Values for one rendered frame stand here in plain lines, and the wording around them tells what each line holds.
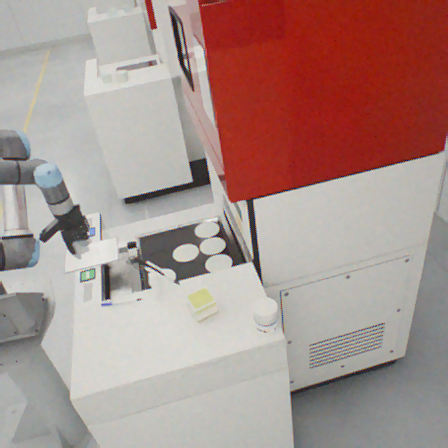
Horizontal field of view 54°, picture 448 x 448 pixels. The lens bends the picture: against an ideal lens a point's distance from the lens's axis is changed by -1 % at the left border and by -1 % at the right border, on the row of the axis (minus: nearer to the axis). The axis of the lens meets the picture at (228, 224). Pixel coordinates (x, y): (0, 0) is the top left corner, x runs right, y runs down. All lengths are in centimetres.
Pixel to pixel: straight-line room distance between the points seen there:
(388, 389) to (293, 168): 136
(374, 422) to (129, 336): 130
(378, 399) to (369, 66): 157
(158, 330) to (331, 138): 78
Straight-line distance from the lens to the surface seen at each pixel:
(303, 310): 182
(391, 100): 143
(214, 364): 132
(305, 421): 228
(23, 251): 183
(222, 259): 167
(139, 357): 136
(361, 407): 233
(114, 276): 176
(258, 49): 121
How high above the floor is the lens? 202
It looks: 38 degrees down
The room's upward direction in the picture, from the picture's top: 9 degrees counter-clockwise
